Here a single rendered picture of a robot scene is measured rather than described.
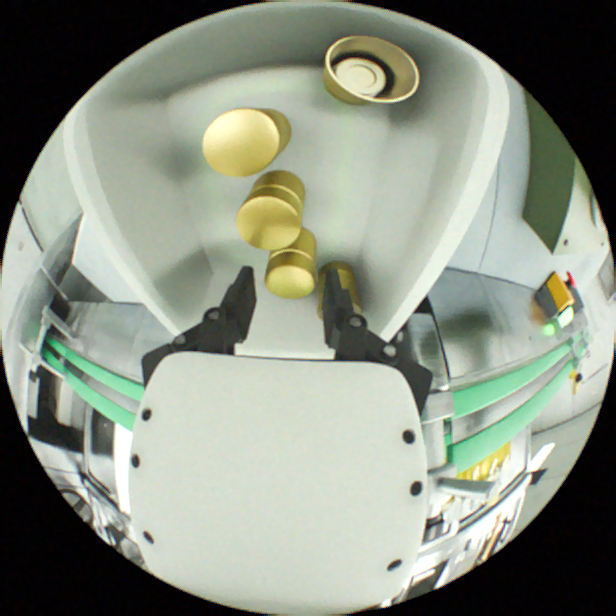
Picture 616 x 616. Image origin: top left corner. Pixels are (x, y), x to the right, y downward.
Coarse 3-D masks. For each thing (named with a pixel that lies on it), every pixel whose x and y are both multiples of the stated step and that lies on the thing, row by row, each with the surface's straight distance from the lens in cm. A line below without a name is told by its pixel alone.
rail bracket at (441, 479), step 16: (432, 400) 14; (448, 400) 15; (432, 416) 14; (448, 416) 15; (432, 432) 15; (432, 448) 15; (432, 464) 15; (448, 464) 16; (432, 480) 15; (448, 480) 15; (464, 480) 14; (480, 480) 13; (432, 496) 15; (464, 496) 13; (480, 496) 13; (432, 512) 17; (432, 528) 17
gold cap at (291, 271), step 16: (304, 240) 14; (272, 256) 13; (288, 256) 12; (304, 256) 13; (272, 272) 12; (288, 272) 12; (304, 272) 12; (272, 288) 13; (288, 288) 13; (304, 288) 13
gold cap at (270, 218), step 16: (272, 176) 12; (288, 176) 13; (256, 192) 10; (272, 192) 10; (288, 192) 10; (304, 192) 13; (240, 208) 10; (256, 208) 10; (272, 208) 10; (288, 208) 10; (240, 224) 10; (256, 224) 10; (272, 224) 10; (288, 224) 10; (256, 240) 11; (272, 240) 11; (288, 240) 11
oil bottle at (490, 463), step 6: (492, 456) 43; (480, 462) 41; (486, 462) 41; (492, 462) 43; (480, 468) 41; (486, 468) 42; (492, 468) 44; (480, 474) 41; (486, 474) 42; (492, 474) 44; (486, 480) 43; (492, 480) 45
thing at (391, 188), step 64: (320, 0) 8; (128, 64) 10; (192, 64) 12; (256, 64) 14; (320, 64) 13; (448, 64) 10; (64, 128) 13; (128, 128) 14; (192, 128) 15; (320, 128) 13; (384, 128) 13; (448, 128) 9; (128, 192) 13; (192, 192) 16; (320, 192) 14; (384, 192) 13; (448, 192) 8; (128, 256) 13; (192, 256) 18; (256, 256) 18; (320, 256) 17; (384, 256) 13; (448, 256) 9; (192, 320) 18; (256, 320) 18; (320, 320) 17; (384, 320) 13
